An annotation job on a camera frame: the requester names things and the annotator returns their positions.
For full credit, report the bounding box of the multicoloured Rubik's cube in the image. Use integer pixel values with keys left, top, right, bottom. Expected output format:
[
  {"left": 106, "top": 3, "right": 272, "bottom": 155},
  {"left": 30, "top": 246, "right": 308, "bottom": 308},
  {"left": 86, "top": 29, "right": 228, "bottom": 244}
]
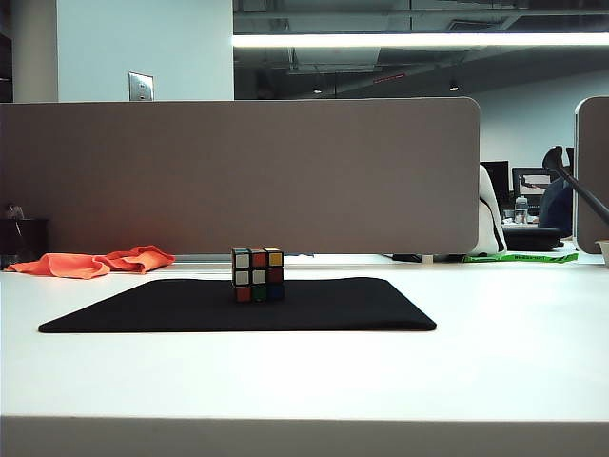
[{"left": 231, "top": 246, "right": 285, "bottom": 304}]

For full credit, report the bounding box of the black mouse pad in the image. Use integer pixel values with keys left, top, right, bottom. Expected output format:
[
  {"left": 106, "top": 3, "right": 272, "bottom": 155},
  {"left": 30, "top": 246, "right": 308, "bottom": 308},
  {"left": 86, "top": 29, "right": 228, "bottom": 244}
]
[{"left": 37, "top": 277, "right": 438, "bottom": 333}]

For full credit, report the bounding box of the wide brown desk divider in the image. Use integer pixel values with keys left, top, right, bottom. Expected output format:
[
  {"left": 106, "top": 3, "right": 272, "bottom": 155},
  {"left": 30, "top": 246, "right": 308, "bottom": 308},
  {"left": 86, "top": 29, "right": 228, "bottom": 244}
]
[{"left": 0, "top": 96, "right": 481, "bottom": 256}]

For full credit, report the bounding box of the dark computer monitor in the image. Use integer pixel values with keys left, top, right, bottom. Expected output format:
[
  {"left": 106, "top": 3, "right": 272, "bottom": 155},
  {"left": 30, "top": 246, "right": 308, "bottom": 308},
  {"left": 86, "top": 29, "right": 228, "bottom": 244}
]
[{"left": 480, "top": 160, "right": 510, "bottom": 207}]

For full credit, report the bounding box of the long ceiling light strip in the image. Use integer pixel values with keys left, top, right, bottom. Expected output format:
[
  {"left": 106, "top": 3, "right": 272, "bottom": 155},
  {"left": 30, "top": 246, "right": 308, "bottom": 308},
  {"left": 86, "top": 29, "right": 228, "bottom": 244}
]
[{"left": 232, "top": 31, "right": 609, "bottom": 48}]

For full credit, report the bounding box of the green tape strip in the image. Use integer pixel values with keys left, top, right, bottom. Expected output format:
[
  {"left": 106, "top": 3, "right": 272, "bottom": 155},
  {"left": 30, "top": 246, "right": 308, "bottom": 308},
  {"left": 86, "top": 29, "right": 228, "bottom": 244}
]
[{"left": 463, "top": 251, "right": 580, "bottom": 264}]

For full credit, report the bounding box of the black flat case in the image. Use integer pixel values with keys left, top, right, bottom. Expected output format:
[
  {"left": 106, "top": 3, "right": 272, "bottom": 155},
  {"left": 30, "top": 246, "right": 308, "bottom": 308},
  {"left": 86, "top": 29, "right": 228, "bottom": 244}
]
[{"left": 501, "top": 227, "right": 565, "bottom": 252}]

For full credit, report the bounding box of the lit computer monitor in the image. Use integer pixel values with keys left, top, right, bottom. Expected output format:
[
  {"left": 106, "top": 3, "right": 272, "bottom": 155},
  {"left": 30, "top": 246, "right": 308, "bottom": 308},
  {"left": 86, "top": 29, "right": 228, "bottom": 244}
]
[{"left": 511, "top": 167, "right": 553, "bottom": 197}]

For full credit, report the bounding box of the orange cloth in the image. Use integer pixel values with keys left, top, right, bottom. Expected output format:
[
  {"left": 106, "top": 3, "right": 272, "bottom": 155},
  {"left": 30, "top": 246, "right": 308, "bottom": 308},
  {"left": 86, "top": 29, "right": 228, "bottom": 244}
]
[{"left": 5, "top": 245, "right": 176, "bottom": 280}]

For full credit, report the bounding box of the person in blue shirt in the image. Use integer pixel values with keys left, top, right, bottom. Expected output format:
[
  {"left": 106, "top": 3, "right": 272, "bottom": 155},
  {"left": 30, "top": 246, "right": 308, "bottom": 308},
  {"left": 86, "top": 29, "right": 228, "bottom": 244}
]
[{"left": 537, "top": 179, "right": 576, "bottom": 240}]

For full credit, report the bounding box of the dark box container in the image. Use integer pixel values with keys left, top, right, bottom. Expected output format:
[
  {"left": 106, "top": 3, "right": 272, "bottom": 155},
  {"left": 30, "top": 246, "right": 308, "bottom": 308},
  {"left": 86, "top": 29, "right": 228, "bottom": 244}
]
[{"left": 0, "top": 204, "right": 50, "bottom": 270}]

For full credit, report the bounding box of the black slanted pole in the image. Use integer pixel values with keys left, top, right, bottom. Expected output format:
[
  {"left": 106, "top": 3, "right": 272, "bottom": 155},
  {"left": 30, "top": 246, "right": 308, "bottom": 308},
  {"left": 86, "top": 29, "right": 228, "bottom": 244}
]
[{"left": 542, "top": 146, "right": 609, "bottom": 218}]

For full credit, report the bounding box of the brown divider with white rim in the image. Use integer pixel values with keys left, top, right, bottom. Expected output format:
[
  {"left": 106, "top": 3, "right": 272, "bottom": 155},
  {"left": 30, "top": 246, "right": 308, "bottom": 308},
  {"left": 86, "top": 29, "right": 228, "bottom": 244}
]
[{"left": 574, "top": 94, "right": 609, "bottom": 255}]

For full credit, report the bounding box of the metal wall switch plate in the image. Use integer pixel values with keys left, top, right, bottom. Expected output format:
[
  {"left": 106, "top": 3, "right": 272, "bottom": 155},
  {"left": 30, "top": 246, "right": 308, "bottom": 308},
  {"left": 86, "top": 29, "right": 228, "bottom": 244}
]
[{"left": 128, "top": 70, "right": 154, "bottom": 102}]

